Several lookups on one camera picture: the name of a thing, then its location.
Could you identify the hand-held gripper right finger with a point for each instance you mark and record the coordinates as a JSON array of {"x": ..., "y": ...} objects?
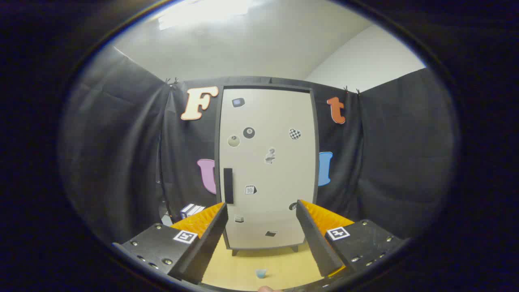
[{"x": 318, "y": 247}]

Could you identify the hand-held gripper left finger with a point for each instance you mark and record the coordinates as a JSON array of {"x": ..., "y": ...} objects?
[{"x": 206, "y": 251}]

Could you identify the blue gradient tube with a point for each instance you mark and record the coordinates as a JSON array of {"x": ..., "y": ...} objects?
[{"x": 261, "y": 274}]

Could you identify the white spine book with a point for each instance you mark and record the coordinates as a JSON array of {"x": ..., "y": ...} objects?
[{"x": 192, "y": 210}]

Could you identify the dark blue book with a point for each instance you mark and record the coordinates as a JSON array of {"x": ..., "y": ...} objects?
[{"x": 185, "y": 211}]

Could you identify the black backdrop cloth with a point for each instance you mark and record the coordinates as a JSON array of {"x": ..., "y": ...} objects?
[{"x": 121, "y": 154}]

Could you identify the dark grey cabinet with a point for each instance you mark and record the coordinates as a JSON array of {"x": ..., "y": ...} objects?
[{"x": 267, "y": 86}]

